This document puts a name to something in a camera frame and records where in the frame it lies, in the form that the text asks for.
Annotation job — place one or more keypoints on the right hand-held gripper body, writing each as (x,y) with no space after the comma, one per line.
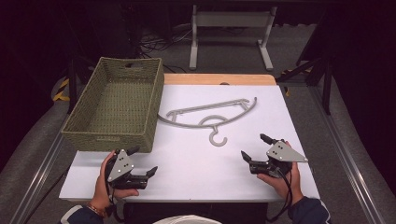
(284,154)

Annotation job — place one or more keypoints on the black metal stand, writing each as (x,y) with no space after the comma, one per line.
(72,84)
(326,87)

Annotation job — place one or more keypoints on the person's white cap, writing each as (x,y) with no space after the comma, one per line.
(186,220)

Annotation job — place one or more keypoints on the grey plastic clothes hanger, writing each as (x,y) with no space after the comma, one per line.
(217,144)

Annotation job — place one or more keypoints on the green woven basket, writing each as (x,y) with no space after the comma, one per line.
(118,105)

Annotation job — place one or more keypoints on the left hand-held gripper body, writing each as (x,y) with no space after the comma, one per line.
(122,166)

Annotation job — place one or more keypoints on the person's left hand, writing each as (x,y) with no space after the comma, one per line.
(101,189)

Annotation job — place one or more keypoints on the metal floor rail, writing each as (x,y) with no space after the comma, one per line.
(345,155)
(37,183)

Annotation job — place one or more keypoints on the yellow black hazard tape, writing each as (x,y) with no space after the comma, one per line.
(60,93)

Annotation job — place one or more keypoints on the white metal table frame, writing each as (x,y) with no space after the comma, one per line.
(232,19)

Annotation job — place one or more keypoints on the white table cover board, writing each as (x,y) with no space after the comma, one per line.
(193,174)

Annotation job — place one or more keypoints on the person's right hand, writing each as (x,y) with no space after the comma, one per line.
(289,186)

